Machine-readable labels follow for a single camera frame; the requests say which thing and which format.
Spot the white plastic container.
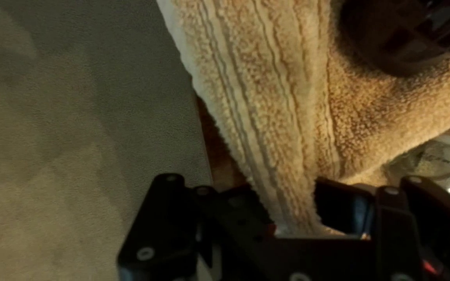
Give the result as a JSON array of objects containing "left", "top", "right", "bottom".
[{"left": 383, "top": 134, "right": 450, "bottom": 208}]

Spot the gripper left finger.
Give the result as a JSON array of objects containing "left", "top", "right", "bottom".
[{"left": 117, "top": 174, "right": 288, "bottom": 281}]

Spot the beige terry towel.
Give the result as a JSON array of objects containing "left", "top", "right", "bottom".
[{"left": 156, "top": 0, "right": 450, "bottom": 237}]

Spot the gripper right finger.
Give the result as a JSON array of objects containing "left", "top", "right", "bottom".
[{"left": 314, "top": 176, "right": 450, "bottom": 281}]

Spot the dark round object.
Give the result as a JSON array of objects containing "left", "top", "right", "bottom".
[{"left": 338, "top": 0, "right": 450, "bottom": 77}]

